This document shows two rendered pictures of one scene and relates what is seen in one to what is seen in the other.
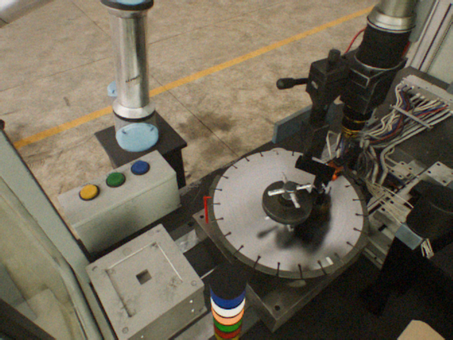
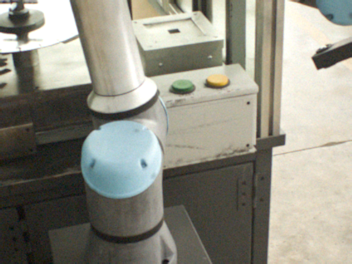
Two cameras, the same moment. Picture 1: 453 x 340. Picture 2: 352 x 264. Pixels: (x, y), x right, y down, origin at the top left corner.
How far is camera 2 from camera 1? 181 cm
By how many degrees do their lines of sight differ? 99
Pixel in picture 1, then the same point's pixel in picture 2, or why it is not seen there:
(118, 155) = (181, 234)
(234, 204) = (67, 25)
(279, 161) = not seen: outside the picture
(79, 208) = (230, 73)
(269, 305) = not seen: hidden behind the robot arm
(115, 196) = (186, 75)
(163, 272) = (156, 31)
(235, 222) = not seen: hidden behind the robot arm
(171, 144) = (76, 234)
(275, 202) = (33, 16)
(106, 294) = (207, 26)
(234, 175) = (47, 40)
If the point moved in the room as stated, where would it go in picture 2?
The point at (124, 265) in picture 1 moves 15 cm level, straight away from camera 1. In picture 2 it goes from (188, 37) to (207, 65)
